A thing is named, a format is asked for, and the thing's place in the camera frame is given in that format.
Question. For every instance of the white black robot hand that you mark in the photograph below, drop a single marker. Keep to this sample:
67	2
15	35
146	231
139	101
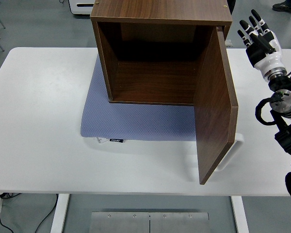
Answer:
269	60

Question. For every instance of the brown wooden cabinet door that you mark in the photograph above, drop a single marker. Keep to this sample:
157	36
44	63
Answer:
213	116

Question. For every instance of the brown wooden cabinet body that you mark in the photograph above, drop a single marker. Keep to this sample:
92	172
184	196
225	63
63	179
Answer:
150	80

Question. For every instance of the person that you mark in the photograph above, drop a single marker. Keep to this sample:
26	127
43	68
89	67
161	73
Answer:
285	6

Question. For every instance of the blue dotted mat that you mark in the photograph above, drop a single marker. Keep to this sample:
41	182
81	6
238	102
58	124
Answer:
135	121

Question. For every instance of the white table leg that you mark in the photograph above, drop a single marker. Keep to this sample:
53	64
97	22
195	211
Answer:
240	216
59	213

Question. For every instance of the black mat label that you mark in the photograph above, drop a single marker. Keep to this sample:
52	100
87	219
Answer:
117	140

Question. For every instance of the white mat tag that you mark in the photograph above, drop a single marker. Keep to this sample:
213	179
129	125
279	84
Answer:
102	140

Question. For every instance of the white appliance with slot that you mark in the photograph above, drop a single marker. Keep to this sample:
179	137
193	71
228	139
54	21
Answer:
81	8

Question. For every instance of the grey metal plate with screws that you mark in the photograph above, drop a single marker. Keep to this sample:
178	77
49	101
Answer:
126	223

